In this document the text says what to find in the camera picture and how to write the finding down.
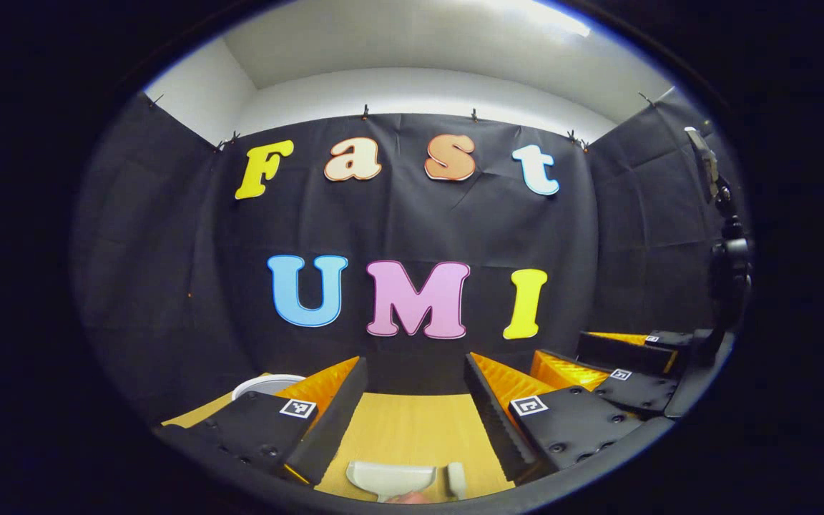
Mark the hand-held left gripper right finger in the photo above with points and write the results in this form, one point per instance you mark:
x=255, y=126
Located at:
x=492, y=422

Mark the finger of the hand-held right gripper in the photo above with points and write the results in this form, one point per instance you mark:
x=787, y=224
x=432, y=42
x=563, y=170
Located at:
x=641, y=392
x=619, y=350

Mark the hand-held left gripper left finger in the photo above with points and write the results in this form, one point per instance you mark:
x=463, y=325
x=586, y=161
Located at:
x=330, y=422

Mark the small grey broom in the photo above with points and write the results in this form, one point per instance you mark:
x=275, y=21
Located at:
x=456, y=478

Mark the grey garbage bin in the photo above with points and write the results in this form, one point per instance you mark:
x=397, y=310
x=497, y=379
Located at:
x=265, y=384

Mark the grey plastic dustpan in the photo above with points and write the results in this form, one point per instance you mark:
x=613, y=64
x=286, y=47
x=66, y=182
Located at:
x=390, y=476

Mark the wooden desktop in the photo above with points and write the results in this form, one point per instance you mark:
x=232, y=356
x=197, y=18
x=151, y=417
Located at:
x=412, y=429

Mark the mounted phone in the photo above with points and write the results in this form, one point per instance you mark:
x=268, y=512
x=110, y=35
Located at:
x=702, y=161

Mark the row of black clips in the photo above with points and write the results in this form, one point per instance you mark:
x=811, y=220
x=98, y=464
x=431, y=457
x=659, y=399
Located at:
x=365, y=112

